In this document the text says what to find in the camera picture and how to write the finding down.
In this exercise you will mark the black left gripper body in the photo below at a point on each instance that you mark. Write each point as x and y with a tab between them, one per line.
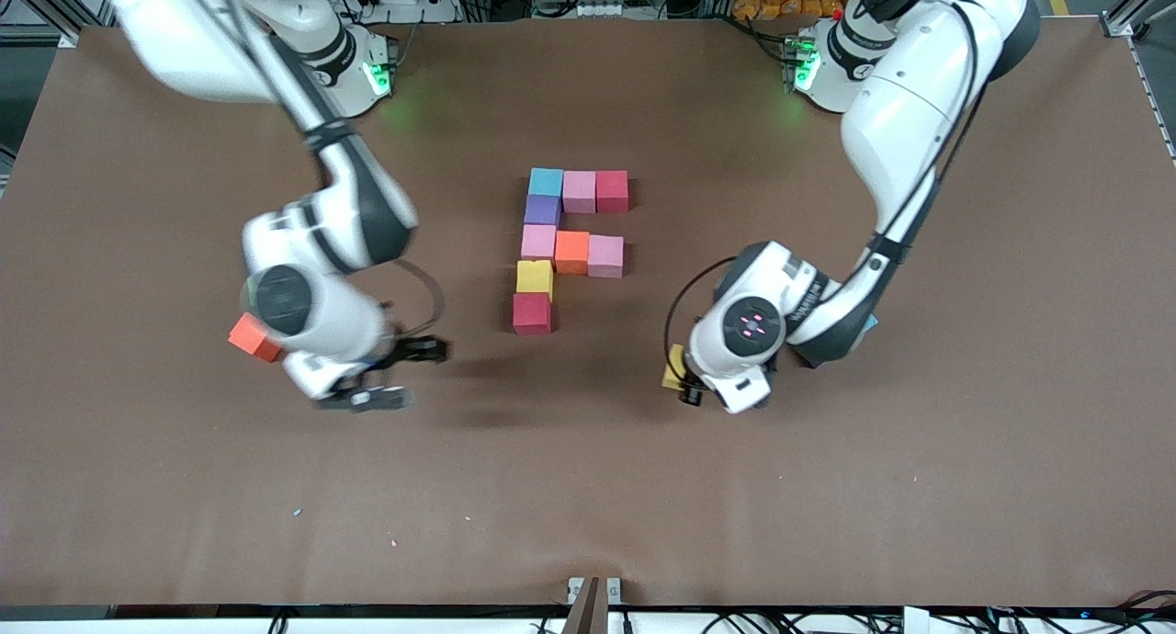
688	388

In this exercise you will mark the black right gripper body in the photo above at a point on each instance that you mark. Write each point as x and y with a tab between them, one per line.
407	350

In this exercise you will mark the yellow foam cube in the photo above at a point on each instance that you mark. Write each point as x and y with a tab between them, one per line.
674	369
535	277

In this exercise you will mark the red foam cube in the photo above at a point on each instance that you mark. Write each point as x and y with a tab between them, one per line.
613	193
532	314

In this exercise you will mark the pink foam cube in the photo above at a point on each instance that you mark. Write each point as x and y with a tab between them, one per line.
538	243
606	256
580	193

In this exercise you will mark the orange foam cube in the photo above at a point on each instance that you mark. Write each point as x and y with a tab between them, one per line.
250	338
571	253

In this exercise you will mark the purple foam cube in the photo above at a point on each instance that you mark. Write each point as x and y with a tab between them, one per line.
542	210

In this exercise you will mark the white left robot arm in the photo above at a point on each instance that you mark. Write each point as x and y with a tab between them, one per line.
900	110

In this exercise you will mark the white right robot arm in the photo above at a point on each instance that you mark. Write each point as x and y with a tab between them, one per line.
322	312

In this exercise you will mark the brown table mat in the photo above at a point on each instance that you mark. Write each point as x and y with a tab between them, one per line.
588	487

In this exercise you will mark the aluminium frame profile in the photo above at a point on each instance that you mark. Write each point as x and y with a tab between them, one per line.
1123	23
69	35

